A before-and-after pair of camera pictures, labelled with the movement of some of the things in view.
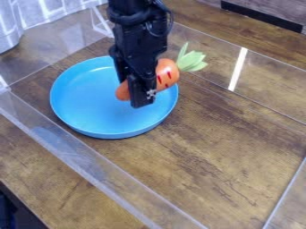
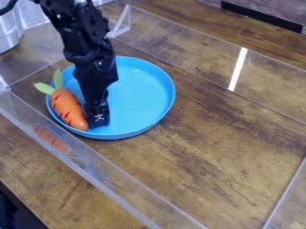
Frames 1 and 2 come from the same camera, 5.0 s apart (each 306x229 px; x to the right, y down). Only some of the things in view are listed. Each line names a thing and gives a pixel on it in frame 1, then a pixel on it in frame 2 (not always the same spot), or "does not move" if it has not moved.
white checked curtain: [22, 14] does not move
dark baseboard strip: [261, 17] does not move
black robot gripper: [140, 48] to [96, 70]
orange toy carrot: [168, 72] to [66, 103]
